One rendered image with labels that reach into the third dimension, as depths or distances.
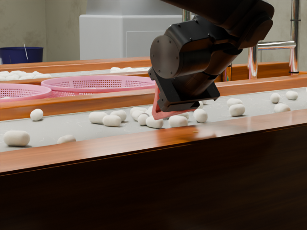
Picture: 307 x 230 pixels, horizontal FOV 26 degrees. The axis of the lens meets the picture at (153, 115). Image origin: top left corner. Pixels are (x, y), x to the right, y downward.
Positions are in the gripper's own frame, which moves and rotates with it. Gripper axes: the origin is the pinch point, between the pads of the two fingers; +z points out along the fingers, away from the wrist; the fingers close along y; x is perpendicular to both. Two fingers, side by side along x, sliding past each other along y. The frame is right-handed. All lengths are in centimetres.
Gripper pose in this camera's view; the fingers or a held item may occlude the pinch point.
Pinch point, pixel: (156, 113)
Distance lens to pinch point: 103.7
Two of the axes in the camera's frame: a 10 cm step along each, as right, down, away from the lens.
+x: 3.9, 8.5, -3.7
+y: -7.9, 1.0, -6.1
